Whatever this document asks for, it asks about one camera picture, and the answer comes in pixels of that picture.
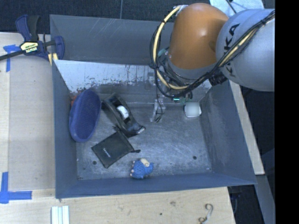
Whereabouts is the metal wire hook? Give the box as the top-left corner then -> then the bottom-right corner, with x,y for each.
198,203 -> 214,224

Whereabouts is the black cylinder on white bracket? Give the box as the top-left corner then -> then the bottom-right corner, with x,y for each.
208,73 -> 228,87

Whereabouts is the grey metal bin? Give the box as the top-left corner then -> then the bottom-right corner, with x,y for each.
49,14 -> 258,199

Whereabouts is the small white box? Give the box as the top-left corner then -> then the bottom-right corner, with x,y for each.
184,101 -> 202,119

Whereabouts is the black flat pouch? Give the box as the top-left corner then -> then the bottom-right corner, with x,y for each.
91,131 -> 142,169

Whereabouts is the black tape dispenser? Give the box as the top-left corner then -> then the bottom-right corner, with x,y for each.
101,92 -> 146,139

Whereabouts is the blue toy animal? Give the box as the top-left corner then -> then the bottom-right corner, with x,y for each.
129,158 -> 155,180

